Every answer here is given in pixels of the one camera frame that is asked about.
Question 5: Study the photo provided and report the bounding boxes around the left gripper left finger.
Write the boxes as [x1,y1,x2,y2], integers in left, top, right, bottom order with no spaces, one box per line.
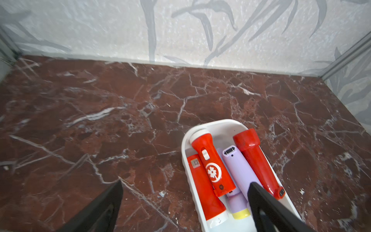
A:
[57,181,123,232]

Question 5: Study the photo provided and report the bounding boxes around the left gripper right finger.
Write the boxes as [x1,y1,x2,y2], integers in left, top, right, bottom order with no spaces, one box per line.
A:
[247,182,313,232]

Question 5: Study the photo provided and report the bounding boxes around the purple flashlight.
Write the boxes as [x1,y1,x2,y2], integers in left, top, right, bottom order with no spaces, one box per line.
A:
[222,145,260,220]

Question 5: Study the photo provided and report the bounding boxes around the red flashlight with logo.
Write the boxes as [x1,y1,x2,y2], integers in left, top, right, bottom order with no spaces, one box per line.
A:
[189,129,236,197]

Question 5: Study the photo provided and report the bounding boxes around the red flashlight long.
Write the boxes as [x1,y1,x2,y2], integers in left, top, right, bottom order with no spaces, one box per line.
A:
[233,129,286,200]

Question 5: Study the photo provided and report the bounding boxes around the white plastic storage box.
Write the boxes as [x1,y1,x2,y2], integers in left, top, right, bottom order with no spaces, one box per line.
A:
[181,118,302,232]

